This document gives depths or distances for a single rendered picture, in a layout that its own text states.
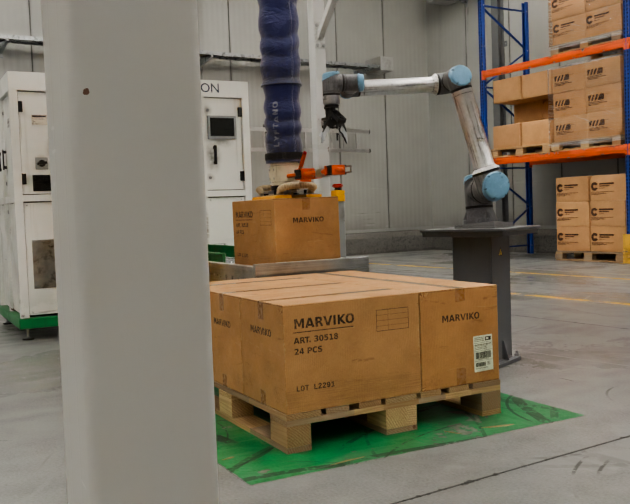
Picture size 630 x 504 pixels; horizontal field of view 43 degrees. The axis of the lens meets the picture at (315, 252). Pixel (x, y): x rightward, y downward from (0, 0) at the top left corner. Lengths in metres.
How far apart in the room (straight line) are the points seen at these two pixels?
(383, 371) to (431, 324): 0.28
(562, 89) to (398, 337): 9.53
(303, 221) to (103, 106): 3.74
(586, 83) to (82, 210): 11.61
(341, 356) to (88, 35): 2.43
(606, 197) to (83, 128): 11.40
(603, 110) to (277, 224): 8.15
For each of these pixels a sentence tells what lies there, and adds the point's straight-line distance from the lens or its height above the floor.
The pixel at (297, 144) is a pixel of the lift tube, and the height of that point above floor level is 1.26.
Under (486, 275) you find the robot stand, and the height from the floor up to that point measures 0.50.
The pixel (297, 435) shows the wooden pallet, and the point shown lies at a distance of 3.02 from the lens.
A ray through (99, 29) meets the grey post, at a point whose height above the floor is 1.04.
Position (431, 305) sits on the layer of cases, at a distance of 3.26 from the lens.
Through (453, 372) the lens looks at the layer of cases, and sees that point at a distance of 3.36.
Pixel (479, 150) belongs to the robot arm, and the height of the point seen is 1.16.
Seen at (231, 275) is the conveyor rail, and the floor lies 0.53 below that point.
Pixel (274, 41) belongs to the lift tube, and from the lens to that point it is 4.70.
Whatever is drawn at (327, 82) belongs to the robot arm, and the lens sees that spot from 4.22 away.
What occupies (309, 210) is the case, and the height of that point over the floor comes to 0.88.
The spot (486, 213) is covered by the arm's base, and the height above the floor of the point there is 0.83.
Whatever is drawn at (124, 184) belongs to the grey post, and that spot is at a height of 0.91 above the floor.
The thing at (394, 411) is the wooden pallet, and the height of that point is 0.09.
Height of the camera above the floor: 0.88
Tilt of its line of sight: 3 degrees down
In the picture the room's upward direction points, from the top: 2 degrees counter-clockwise
